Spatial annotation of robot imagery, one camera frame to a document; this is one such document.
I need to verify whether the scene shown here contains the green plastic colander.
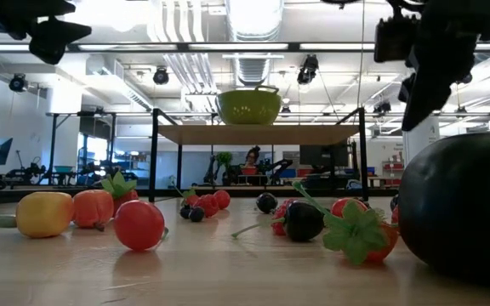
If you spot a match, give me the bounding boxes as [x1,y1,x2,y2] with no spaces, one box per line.
[214,84,283,126]

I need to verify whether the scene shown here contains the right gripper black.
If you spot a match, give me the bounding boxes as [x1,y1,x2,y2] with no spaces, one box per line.
[399,0,490,132]

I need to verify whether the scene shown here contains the black ceiling spotlight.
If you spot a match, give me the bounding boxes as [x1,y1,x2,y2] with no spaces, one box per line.
[372,100,393,115]
[151,65,171,86]
[8,73,28,94]

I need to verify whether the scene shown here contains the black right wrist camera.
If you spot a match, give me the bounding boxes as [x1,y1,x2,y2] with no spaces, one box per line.
[373,15,421,65]

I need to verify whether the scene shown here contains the black background workstation frame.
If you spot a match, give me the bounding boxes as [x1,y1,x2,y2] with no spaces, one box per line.
[44,110,121,186]

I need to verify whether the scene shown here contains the green background plant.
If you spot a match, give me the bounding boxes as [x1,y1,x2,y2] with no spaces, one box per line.
[214,150,234,169]

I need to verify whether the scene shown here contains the thin hanging cable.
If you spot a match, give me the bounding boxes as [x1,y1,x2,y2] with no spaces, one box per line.
[356,0,367,110]

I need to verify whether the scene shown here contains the dark toy avocado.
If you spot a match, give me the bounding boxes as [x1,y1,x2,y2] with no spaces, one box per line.
[397,131,490,286]

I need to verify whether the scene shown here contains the overhead LED light bar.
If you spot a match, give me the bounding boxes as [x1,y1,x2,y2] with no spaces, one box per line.
[0,41,490,54]

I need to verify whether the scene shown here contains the orange toy peach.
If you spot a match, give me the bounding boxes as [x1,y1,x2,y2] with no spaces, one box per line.
[71,189,115,232]

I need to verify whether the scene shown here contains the black monitor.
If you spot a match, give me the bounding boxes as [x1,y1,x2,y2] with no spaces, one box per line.
[299,142,351,167]

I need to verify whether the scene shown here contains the red toy strawberry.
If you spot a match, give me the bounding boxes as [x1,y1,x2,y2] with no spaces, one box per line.
[180,188,202,208]
[100,171,140,216]
[291,181,400,265]

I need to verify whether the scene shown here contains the white pillar with sign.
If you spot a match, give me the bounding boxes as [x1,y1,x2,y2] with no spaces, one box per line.
[401,115,442,167]

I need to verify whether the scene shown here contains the black overhead camera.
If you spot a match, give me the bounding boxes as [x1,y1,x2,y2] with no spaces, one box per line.
[296,54,321,86]

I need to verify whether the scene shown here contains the yellow-orange toy peach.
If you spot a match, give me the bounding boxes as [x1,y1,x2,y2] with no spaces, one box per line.
[15,190,75,239]

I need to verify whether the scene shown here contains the black aluminium frame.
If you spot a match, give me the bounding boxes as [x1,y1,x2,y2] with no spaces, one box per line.
[0,185,399,199]

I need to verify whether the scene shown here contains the wooden shelf riser black legs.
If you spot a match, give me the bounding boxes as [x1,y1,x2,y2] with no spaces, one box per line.
[148,106,369,203]

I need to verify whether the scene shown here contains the black toy cherry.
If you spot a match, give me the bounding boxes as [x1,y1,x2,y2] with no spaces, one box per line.
[231,200,325,243]
[255,191,279,215]

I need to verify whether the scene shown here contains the person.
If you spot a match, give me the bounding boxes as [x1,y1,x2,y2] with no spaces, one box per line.
[242,144,262,176]

